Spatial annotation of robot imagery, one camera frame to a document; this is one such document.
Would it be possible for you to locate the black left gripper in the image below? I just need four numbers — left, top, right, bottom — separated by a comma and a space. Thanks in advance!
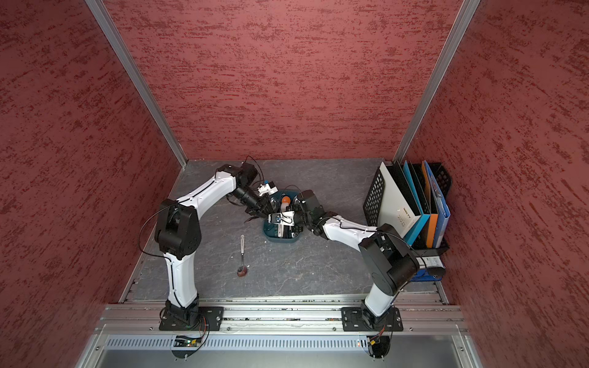
231, 185, 275, 219

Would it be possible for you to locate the orange plastic spoon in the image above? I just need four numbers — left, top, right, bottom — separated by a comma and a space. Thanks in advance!
281, 196, 291, 207

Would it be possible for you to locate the white printed spoon handle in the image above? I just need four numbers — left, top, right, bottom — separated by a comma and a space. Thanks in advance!
237, 235, 248, 277

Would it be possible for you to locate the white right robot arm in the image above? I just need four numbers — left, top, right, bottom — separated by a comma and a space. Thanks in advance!
266, 190, 420, 330

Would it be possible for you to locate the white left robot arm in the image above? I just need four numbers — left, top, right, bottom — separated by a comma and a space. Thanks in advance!
154, 162, 274, 326

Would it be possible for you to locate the teal plastic storage box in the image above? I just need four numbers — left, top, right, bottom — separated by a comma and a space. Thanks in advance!
262, 190, 304, 244

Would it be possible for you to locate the blue box under rack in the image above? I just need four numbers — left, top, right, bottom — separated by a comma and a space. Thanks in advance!
411, 256, 446, 282

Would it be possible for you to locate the white folder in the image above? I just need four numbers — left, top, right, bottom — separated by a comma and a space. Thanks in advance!
377, 162, 418, 237

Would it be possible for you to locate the teal folder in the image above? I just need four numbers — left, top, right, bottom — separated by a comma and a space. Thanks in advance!
403, 161, 430, 248

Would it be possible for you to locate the black mesh file rack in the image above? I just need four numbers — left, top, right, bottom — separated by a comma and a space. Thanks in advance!
363, 161, 452, 257

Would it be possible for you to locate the orange folder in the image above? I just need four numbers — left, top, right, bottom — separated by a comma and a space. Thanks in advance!
421, 171, 438, 248

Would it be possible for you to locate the blue binder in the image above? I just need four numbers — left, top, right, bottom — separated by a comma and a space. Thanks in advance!
422, 161, 451, 248

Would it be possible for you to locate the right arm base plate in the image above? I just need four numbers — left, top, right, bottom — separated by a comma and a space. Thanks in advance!
341, 307, 403, 333

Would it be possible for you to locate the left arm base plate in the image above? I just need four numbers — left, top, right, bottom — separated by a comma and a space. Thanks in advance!
159, 305, 225, 332

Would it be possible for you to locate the aluminium front rail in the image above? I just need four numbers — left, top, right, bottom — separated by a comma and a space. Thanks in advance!
93, 300, 470, 336

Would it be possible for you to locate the left aluminium corner post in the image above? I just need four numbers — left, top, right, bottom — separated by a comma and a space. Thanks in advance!
85, 0, 189, 169

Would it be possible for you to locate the aluminium corner post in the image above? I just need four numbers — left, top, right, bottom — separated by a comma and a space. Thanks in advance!
85, 0, 189, 169
393, 0, 481, 162

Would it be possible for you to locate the right aluminium corner post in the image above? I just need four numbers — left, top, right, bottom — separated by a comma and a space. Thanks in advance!
393, 0, 481, 162

